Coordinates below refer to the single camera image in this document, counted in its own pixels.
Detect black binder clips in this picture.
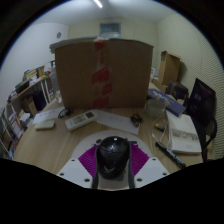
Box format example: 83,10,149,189
129,113,144,128

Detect black marker pen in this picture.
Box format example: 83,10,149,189
154,141,188,169

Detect tall open cardboard box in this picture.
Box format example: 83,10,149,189
157,50,183,87

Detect ceiling light tube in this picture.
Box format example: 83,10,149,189
92,0,104,9

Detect wooden side desk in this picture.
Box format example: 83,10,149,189
6,74,56,114

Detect round white printed mouse pad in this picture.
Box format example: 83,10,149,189
70,129,153,192

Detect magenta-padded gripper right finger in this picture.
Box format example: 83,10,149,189
127,143,171,188

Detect white remote with display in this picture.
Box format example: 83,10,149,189
64,110,99,132

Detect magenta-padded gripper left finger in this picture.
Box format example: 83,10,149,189
56,144,100,190

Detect large brown cardboard box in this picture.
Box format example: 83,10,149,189
54,38,155,110

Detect long blue box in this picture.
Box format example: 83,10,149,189
147,88,187,118

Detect black office chair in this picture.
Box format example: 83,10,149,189
193,114,218,163

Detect black bag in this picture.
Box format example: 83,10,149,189
165,80,190,101

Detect black coiled cable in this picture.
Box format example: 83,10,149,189
57,107,74,119

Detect clear round plastic container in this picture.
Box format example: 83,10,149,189
144,97,167,118

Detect small yellow-tipped pen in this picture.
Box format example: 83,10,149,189
153,123,165,132

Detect thin white cable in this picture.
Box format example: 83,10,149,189
151,114,171,144

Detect white shelf unit with books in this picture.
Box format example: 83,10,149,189
0,106,26,159

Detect black computer mouse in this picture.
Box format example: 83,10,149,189
95,135,132,182

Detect white book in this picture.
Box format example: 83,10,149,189
165,109,203,155

